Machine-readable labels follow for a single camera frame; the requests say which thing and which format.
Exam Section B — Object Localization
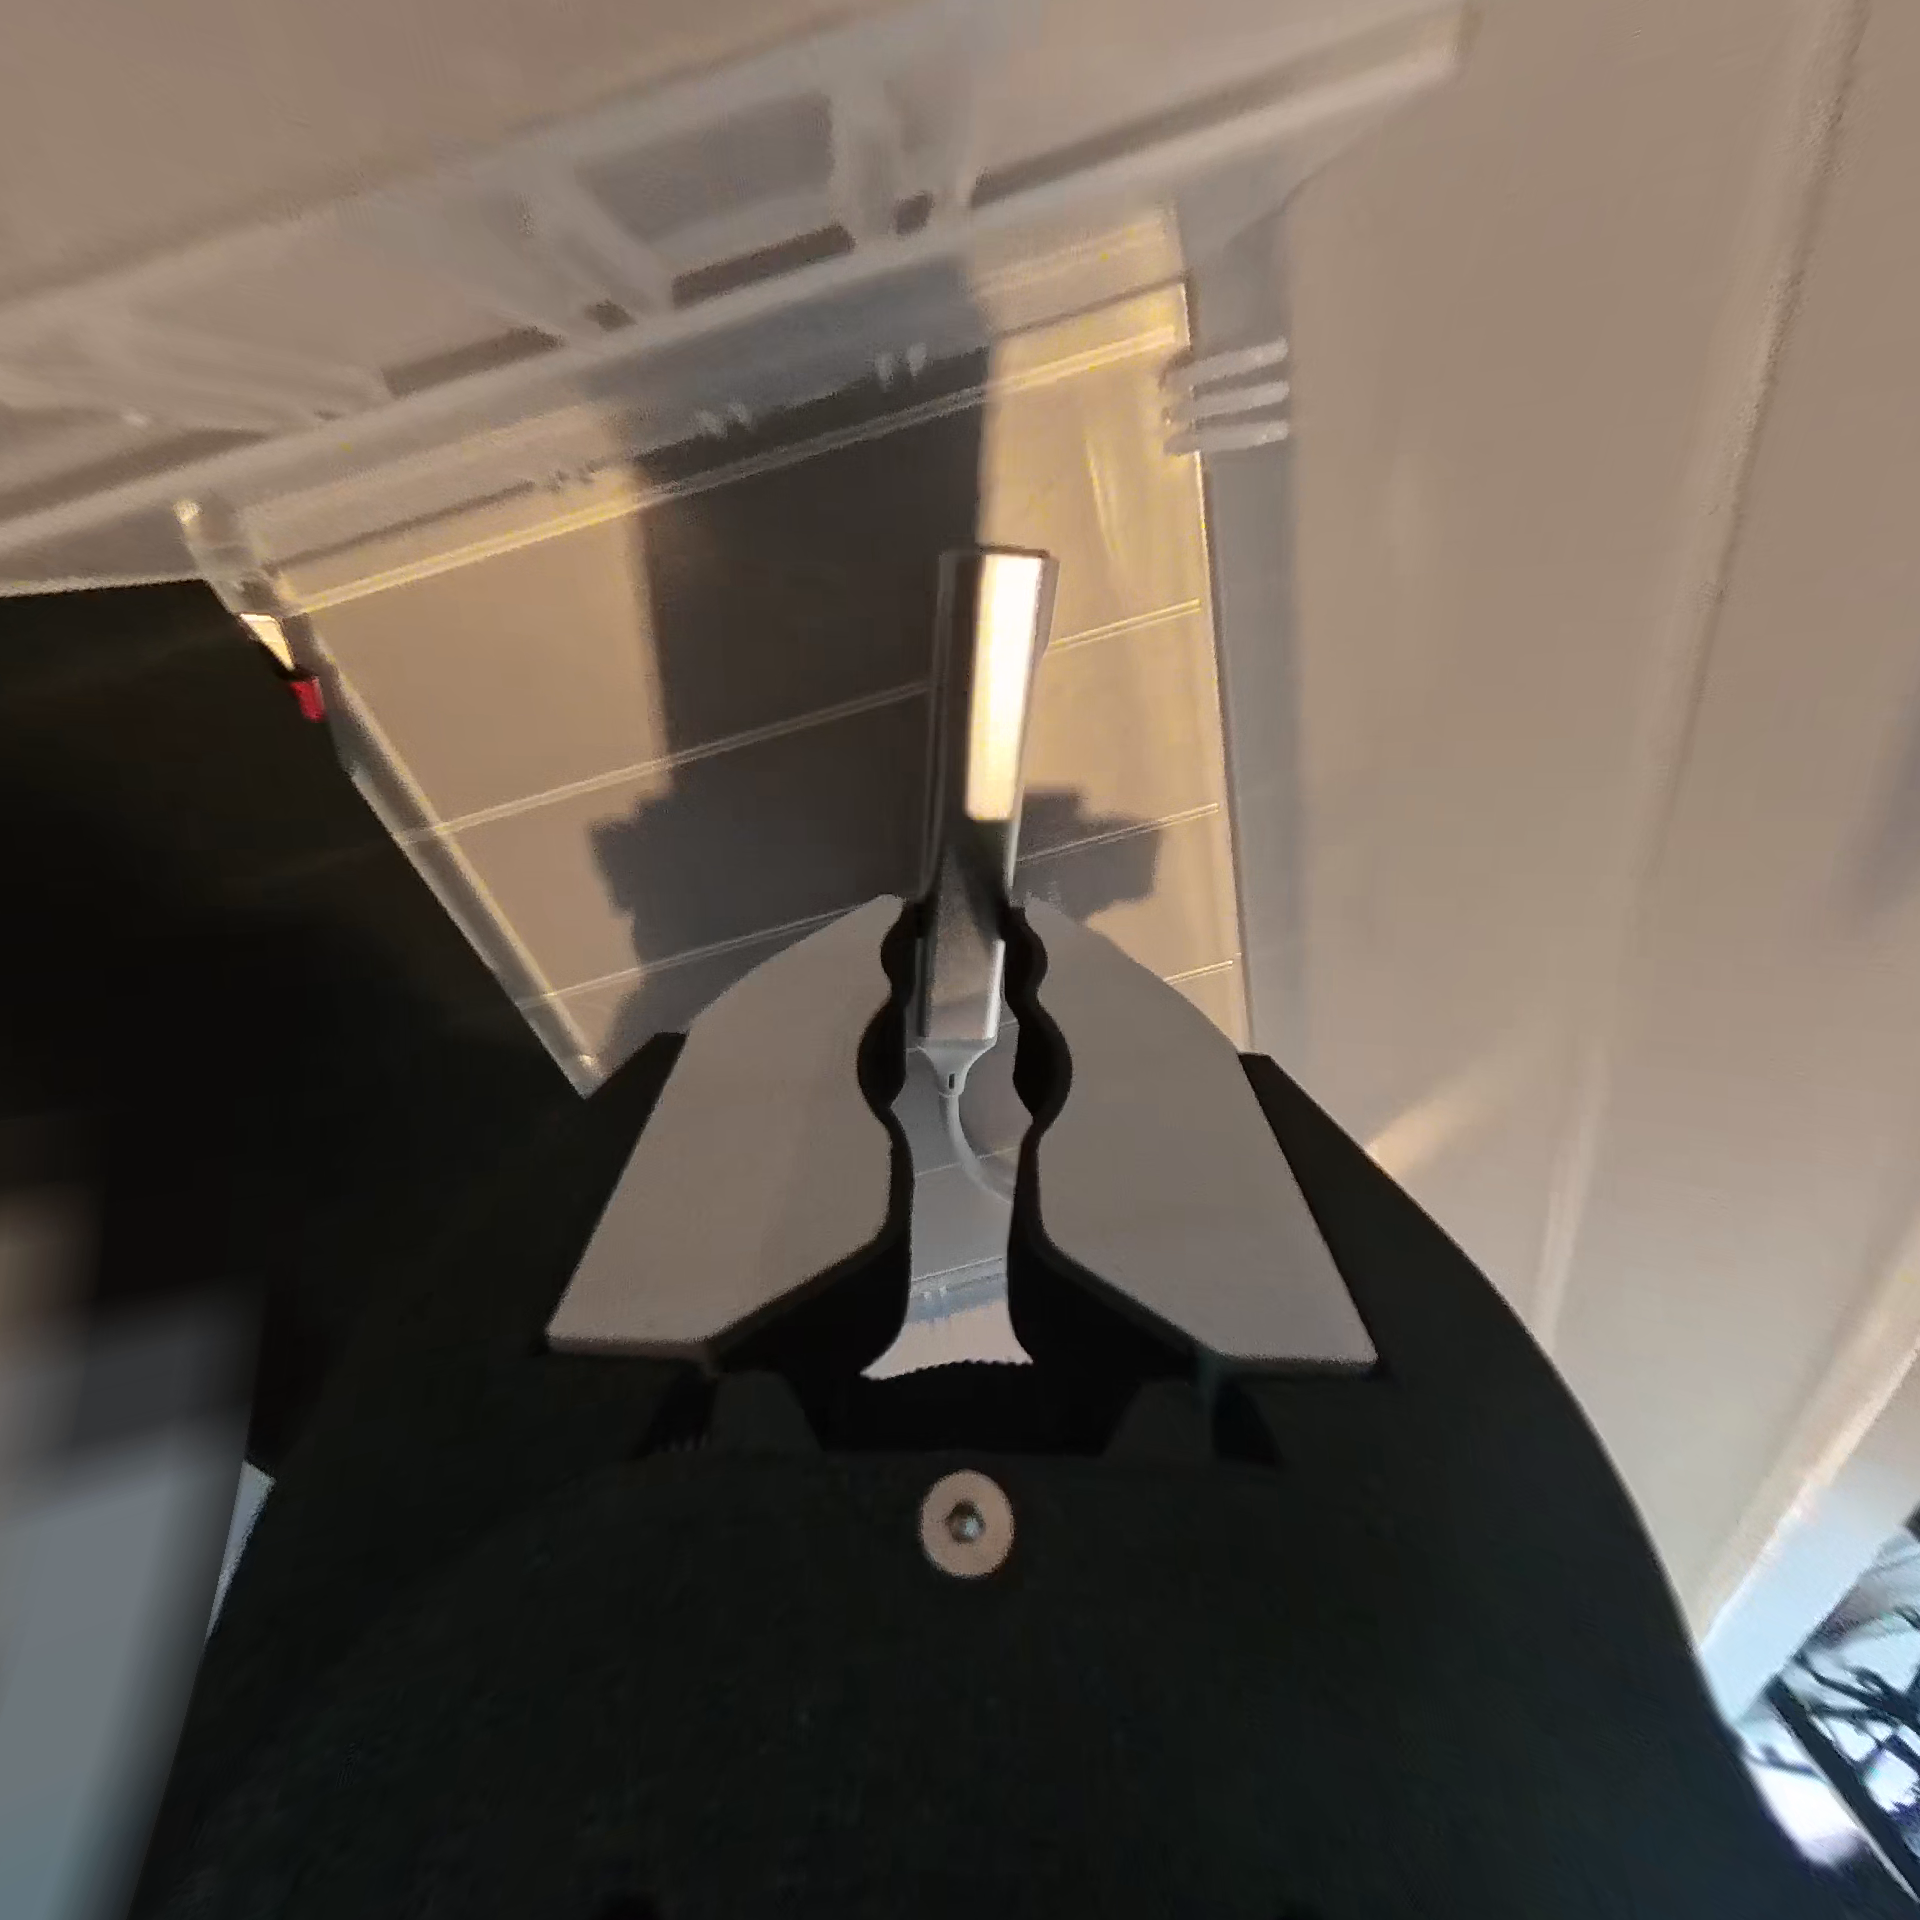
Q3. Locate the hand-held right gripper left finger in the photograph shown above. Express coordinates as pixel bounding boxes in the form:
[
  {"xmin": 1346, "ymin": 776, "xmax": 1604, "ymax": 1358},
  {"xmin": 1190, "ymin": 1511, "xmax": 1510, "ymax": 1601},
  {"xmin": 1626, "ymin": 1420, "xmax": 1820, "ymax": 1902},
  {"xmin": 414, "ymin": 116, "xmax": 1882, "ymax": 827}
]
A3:
[{"xmin": 547, "ymin": 896, "xmax": 916, "ymax": 1364}]

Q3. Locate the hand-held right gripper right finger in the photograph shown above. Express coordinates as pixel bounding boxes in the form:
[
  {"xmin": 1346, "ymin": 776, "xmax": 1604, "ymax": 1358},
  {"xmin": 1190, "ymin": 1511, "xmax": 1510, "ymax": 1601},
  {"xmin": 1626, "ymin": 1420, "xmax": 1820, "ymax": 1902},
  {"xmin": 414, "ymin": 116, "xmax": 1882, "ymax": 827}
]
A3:
[{"xmin": 1009, "ymin": 904, "xmax": 1378, "ymax": 1374}]

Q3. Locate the clear plastic bin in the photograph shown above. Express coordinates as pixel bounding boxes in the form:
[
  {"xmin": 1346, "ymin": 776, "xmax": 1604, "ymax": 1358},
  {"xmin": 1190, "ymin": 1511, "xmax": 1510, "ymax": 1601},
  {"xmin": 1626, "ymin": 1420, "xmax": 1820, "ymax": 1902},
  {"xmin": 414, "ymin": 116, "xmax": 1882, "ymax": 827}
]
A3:
[{"xmin": 0, "ymin": 0, "xmax": 1920, "ymax": 1697}]

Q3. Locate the silver usb hub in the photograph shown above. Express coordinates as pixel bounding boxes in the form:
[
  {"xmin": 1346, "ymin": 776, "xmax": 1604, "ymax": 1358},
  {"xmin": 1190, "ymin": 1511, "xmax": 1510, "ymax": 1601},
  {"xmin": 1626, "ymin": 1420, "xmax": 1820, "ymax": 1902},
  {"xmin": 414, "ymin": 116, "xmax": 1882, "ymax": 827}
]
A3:
[{"xmin": 901, "ymin": 547, "xmax": 1065, "ymax": 1202}]

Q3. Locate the black divider panel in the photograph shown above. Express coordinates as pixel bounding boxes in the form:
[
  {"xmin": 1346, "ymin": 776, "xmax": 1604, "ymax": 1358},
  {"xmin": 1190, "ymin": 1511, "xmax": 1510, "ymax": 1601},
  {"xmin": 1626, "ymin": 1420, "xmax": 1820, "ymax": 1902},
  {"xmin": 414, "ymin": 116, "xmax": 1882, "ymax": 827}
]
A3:
[{"xmin": 0, "ymin": 576, "xmax": 601, "ymax": 1354}]

